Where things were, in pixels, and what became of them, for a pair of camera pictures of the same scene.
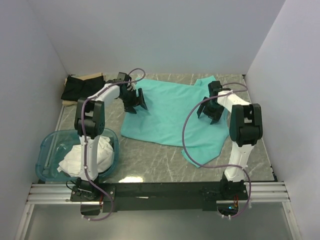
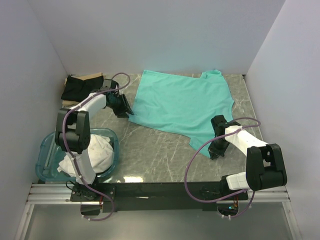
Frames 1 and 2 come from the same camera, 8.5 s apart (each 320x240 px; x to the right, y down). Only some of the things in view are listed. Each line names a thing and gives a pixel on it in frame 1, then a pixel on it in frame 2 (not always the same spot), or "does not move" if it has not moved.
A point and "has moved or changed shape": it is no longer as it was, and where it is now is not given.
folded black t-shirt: [76, 88] does not move
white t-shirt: [70, 163] does not move
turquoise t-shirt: [158, 119] has moved or changed shape
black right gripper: [215, 116] → [215, 153]
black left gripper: [139, 101] → [125, 107]
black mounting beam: [159, 197] does not move
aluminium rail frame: [270, 192] does not move
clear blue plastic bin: [57, 145] does not move
